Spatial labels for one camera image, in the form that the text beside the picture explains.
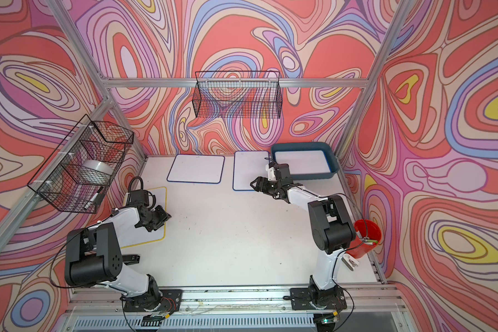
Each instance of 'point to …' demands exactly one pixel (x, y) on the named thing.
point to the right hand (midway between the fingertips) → (256, 189)
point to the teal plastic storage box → (324, 146)
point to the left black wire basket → (79, 174)
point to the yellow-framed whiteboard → (144, 236)
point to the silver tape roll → (96, 171)
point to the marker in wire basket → (93, 198)
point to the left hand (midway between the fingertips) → (169, 218)
